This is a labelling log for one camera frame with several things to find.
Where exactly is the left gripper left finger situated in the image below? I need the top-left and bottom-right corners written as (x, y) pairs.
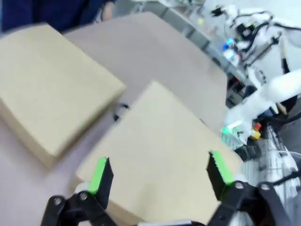
top-left (41, 156), bottom-right (118, 226)

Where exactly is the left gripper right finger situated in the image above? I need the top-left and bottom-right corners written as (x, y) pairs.
top-left (206, 150), bottom-right (291, 226)

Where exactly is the large brown cardboard box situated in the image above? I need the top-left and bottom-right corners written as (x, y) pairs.
top-left (75, 81), bottom-right (244, 221)

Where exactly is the small brown cardboard box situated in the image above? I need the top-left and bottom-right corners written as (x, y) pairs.
top-left (0, 23), bottom-right (127, 170)

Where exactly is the person's left hand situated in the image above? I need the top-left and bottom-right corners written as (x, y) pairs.
top-left (102, 1), bottom-right (116, 21)

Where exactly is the yellow emergency stop button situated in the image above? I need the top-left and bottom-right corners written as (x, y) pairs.
top-left (249, 121), bottom-right (262, 140)

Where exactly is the person in blue coat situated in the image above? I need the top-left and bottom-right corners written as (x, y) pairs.
top-left (0, 0), bottom-right (118, 32)

